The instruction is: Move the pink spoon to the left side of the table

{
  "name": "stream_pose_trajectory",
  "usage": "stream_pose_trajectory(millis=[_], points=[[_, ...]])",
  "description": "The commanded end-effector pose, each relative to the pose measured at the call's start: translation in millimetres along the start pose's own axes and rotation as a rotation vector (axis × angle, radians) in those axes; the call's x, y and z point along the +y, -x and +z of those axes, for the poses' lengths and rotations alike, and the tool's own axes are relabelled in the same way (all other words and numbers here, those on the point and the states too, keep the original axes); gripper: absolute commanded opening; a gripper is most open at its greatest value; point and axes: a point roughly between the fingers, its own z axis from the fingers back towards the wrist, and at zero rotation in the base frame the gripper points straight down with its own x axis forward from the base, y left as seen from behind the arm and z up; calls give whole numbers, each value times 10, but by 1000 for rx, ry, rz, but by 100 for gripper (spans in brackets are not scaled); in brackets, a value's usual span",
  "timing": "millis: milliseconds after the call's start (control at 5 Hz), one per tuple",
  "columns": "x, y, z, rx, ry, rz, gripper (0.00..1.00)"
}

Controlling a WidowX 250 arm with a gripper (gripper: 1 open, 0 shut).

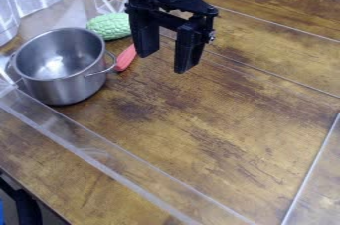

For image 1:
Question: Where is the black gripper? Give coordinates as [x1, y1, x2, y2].
[127, 0, 218, 74]

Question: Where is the stainless steel pot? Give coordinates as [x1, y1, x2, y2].
[10, 27, 118, 106]

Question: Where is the black table leg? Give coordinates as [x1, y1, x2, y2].
[0, 177, 43, 225]

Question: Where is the clear acrylic table barrier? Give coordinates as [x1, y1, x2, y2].
[0, 0, 340, 225]

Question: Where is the green bumpy toy vegetable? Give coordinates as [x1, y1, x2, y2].
[87, 13, 133, 41]

